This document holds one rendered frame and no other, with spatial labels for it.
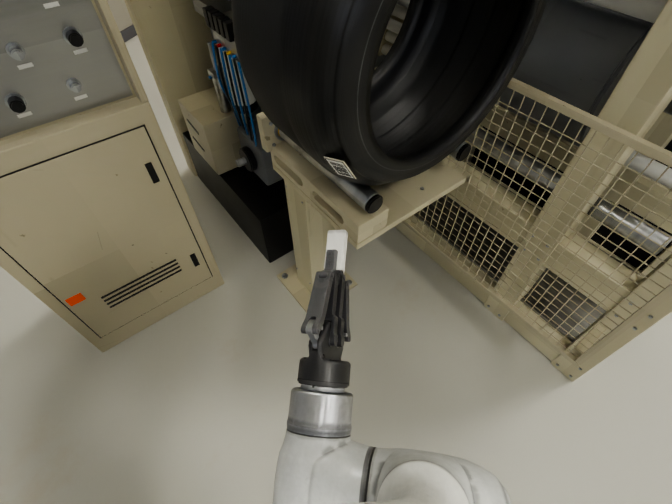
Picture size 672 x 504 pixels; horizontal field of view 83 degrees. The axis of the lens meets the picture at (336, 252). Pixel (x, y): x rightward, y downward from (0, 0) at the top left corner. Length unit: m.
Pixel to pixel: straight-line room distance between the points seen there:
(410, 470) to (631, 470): 1.34
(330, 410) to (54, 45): 1.01
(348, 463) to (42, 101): 1.07
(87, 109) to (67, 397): 1.08
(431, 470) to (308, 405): 0.17
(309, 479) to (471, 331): 1.28
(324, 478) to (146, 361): 1.29
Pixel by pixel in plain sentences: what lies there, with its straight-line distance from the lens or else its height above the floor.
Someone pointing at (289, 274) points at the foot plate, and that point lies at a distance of 1.77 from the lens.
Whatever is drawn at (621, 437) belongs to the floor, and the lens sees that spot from 1.80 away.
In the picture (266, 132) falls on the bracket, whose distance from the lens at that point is 0.98.
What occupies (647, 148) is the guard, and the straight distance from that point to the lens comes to 0.99.
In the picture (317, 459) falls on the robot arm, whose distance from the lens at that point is 0.54.
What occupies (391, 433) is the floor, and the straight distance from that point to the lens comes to 1.50.
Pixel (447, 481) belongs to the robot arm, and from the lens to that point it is 0.49.
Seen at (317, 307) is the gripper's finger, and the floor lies 0.99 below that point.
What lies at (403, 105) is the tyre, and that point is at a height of 0.94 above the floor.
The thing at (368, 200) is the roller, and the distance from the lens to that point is 0.78.
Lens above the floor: 1.46
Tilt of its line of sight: 52 degrees down
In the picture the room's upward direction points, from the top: straight up
